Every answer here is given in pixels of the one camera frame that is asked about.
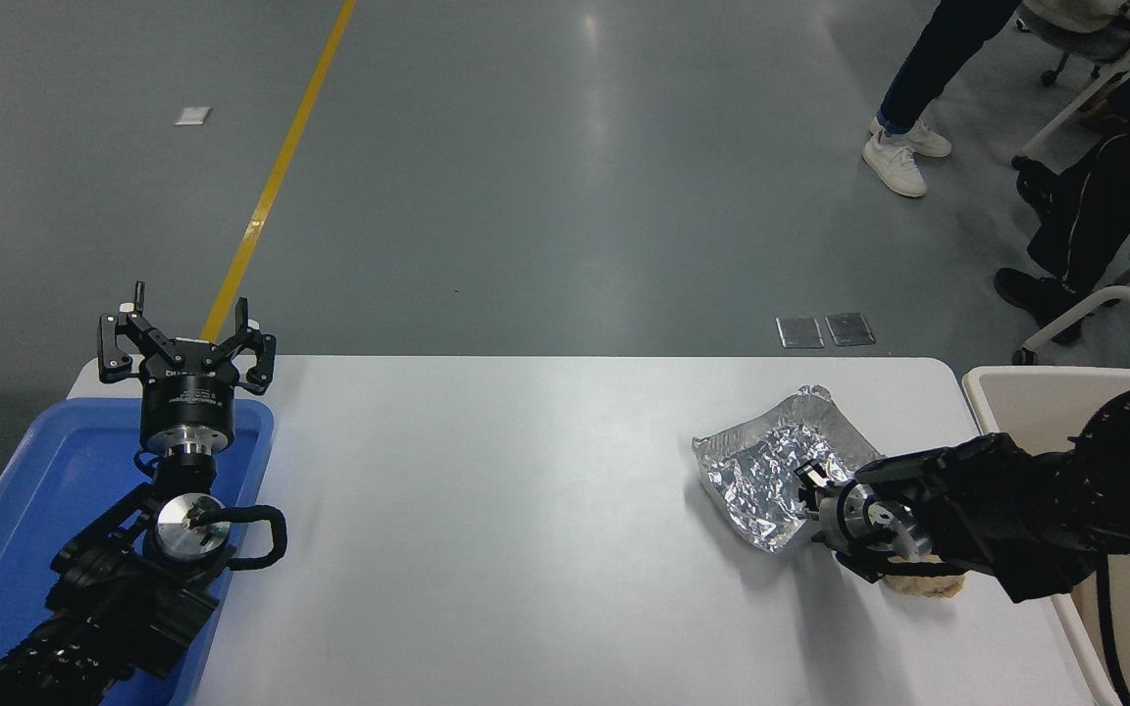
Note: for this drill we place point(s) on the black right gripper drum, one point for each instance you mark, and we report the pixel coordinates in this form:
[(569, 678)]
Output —
[(832, 512)]

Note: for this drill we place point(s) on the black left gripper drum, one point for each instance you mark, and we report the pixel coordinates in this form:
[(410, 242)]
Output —
[(187, 400)]

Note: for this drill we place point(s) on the crinkled foil tray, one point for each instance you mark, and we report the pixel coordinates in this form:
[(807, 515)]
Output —
[(751, 480)]

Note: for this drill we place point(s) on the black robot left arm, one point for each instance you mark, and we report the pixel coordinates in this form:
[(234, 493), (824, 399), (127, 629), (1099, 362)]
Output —
[(112, 606)]

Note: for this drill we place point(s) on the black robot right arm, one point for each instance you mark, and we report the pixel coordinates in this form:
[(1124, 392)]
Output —
[(1036, 510)]

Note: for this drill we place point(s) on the metal floor plate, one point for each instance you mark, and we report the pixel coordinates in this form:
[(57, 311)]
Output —
[(800, 331), (850, 329)]

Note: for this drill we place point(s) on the crumpled tan paper ball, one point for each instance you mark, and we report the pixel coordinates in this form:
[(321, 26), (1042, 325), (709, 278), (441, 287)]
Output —
[(928, 586)]

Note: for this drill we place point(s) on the blue plastic tray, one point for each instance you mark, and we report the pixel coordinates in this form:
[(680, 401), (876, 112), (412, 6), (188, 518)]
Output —
[(35, 490)]

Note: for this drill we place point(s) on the large pale plastic bin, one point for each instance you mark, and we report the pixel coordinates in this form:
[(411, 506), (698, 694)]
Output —
[(1026, 402)]

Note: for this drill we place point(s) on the white frame rolling chair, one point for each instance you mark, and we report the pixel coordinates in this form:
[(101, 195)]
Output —
[(1129, 59)]

